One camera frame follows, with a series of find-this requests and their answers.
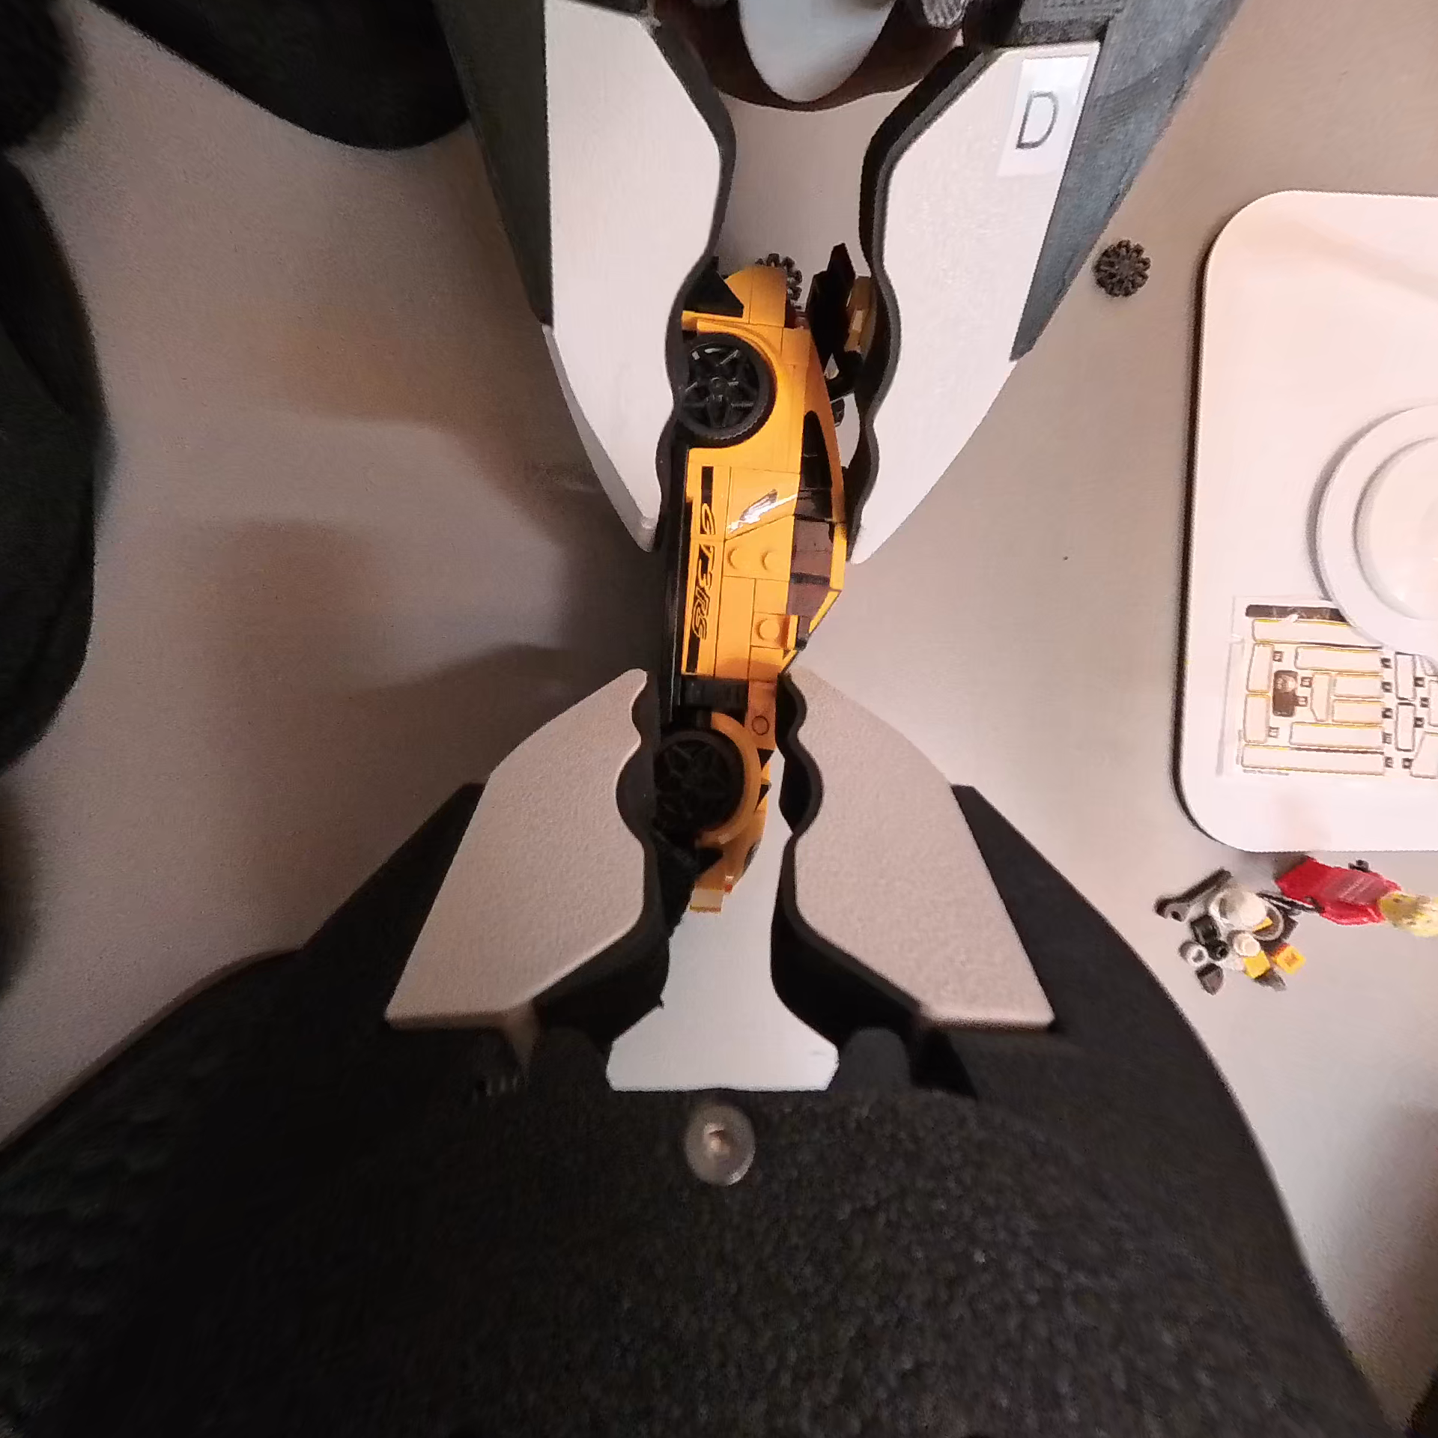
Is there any red lego piece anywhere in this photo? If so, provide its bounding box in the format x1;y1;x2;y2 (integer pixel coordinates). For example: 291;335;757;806
1276;855;1438;939

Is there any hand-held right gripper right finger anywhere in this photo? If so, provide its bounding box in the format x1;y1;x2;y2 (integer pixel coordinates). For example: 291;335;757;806
769;667;1058;1032

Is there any person's left hand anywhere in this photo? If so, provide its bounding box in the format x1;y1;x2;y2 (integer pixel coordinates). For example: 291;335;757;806
654;0;971;111

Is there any lego sticker sheet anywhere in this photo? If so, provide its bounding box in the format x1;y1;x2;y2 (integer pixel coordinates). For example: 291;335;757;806
1219;595;1438;782

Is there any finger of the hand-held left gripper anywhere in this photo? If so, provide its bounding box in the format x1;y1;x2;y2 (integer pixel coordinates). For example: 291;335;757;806
851;44;1103;566
543;0;738;554

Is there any pile of small lego parts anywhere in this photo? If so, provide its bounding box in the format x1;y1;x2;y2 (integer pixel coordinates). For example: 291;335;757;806
1158;869;1310;994

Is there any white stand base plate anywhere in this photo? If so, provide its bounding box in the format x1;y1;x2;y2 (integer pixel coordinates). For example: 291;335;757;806
1178;191;1438;855

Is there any orange lego car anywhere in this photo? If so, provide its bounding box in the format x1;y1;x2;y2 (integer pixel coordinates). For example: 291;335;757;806
658;241;880;913

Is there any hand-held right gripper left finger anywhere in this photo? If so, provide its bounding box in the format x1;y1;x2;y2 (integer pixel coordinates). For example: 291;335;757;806
385;670;677;1068

